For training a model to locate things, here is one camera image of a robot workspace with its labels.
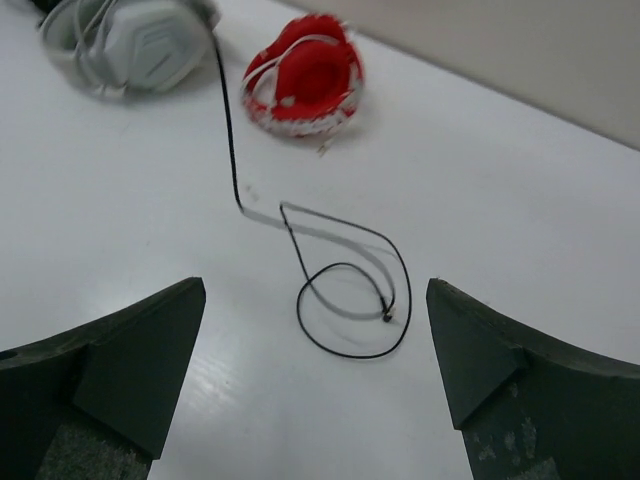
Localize red white wrapped headphones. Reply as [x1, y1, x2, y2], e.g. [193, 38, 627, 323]
[241, 13, 365, 154]

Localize black Panasonic wired headphones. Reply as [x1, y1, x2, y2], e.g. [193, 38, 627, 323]
[212, 37, 414, 361]

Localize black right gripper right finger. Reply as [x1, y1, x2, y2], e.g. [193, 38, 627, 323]
[426, 278, 639, 479]

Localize grey white gaming headset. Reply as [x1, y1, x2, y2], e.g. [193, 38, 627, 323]
[39, 0, 222, 93]

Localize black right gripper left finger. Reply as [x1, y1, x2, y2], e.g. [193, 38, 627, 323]
[1, 277, 206, 479]

